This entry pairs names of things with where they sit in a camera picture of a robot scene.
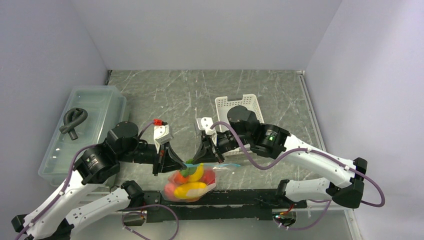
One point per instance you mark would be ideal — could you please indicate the yellow lemon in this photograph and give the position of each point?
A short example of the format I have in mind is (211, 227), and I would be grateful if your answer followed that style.
(198, 174)

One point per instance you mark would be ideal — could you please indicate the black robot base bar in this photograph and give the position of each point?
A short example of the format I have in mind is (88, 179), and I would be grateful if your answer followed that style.
(259, 204)

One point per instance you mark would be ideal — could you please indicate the red bell pepper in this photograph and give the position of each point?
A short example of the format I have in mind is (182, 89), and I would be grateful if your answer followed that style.
(208, 177)

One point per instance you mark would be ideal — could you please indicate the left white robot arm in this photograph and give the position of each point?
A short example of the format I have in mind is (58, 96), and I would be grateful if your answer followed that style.
(60, 216)

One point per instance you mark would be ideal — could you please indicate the clear plastic storage box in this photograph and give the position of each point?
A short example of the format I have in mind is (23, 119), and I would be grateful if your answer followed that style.
(90, 112)

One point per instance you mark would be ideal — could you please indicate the orange carrot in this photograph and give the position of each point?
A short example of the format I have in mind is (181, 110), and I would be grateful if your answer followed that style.
(179, 178)

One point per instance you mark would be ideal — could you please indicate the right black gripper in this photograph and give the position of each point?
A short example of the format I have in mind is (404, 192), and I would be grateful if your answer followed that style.
(207, 154)

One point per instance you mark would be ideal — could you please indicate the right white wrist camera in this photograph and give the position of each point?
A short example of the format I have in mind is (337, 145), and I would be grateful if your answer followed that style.
(204, 124)

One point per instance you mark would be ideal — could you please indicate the pink peach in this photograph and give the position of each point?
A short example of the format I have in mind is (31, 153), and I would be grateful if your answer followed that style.
(168, 191)

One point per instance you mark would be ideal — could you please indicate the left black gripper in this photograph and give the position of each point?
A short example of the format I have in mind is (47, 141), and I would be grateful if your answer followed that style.
(166, 160)

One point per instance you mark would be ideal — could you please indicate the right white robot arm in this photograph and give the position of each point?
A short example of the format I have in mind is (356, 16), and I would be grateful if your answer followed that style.
(265, 145)

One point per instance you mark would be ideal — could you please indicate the green leafy vegetable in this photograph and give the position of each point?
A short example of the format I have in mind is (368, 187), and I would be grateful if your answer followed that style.
(189, 170)

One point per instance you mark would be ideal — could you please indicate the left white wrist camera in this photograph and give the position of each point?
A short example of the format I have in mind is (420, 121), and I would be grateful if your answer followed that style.
(162, 132)

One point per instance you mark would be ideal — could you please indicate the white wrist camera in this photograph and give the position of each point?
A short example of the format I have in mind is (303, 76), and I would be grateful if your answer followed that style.
(204, 124)
(162, 132)

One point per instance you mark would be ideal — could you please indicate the yellow fruit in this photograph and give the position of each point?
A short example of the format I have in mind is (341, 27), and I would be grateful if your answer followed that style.
(190, 190)

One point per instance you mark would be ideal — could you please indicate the white plastic basket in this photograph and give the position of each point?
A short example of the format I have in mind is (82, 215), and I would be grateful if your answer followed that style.
(240, 121)

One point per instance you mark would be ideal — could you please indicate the clear zip top bag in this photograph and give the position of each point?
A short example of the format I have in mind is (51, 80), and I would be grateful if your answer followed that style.
(218, 168)

